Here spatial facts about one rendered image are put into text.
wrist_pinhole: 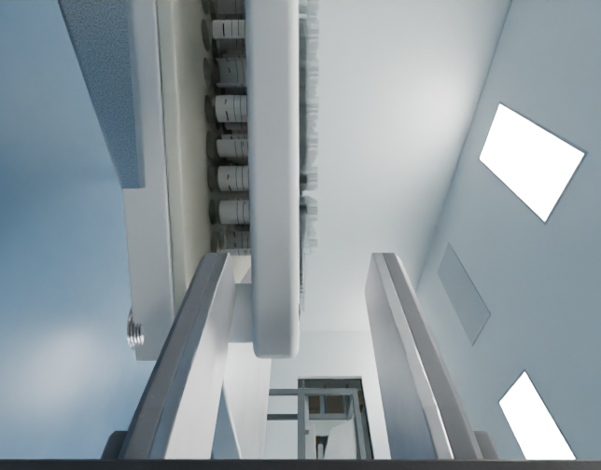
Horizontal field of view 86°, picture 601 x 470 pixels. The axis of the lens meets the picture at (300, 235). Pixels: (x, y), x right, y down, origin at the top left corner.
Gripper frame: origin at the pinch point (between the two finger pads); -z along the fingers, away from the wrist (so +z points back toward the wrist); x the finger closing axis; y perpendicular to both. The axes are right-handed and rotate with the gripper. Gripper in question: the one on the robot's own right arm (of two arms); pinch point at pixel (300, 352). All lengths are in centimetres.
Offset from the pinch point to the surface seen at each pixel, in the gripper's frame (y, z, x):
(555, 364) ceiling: 227, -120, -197
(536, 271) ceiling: 187, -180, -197
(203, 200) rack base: 0.7, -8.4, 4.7
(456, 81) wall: 85, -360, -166
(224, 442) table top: 34.4, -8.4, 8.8
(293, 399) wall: 521, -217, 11
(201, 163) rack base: -0.9, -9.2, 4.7
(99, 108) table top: -2.4, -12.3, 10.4
